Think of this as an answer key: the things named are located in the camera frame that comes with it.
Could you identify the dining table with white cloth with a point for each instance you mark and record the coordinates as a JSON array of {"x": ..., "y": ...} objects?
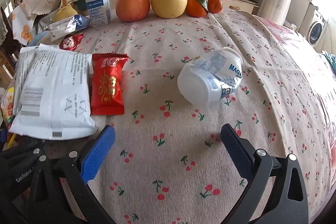
[{"x": 25, "y": 29}]

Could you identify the small red candy packet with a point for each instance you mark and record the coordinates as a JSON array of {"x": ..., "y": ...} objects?
[{"x": 70, "y": 41}]

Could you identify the large yellow pear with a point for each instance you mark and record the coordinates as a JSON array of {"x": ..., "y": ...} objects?
[{"x": 169, "y": 1}]

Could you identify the orange tangerine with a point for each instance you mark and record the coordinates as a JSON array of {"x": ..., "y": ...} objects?
[{"x": 215, "y": 3}]

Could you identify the large white snack packet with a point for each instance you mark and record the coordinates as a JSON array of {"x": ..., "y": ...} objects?
[{"x": 52, "y": 92}]

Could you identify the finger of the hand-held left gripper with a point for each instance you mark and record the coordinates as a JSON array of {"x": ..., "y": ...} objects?
[{"x": 21, "y": 151}]

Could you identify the orange yellow snack packet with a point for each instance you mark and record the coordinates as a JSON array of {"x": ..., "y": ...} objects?
[{"x": 6, "y": 106}]

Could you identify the shiny foil snack packet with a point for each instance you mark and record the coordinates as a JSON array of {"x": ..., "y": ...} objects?
[{"x": 69, "y": 24}]

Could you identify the pink printed sheet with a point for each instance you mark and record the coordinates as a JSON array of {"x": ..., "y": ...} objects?
[{"x": 283, "y": 32}]

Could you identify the white bottle with blue label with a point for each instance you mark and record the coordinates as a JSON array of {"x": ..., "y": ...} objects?
[{"x": 97, "y": 3}]

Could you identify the crushed white plastic bottle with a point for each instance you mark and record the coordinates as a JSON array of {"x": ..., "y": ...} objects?
[{"x": 207, "y": 77}]

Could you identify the red snack packet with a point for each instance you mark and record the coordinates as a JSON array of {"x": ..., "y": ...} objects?
[{"x": 107, "y": 85}]

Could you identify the white washing machine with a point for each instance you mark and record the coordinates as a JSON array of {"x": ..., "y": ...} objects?
[{"x": 316, "y": 28}]

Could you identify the red apple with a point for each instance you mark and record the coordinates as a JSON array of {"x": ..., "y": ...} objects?
[{"x": 132, "y": 6}]

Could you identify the small yellow pear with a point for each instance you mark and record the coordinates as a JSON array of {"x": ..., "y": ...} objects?
[{"x": 65, "y": 14}]

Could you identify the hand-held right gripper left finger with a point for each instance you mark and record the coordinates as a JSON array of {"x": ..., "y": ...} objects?
[{"x": 98, "y": 153}]

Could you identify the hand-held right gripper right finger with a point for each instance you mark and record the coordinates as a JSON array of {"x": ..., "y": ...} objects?
[{"x": 236, "y": 153}]

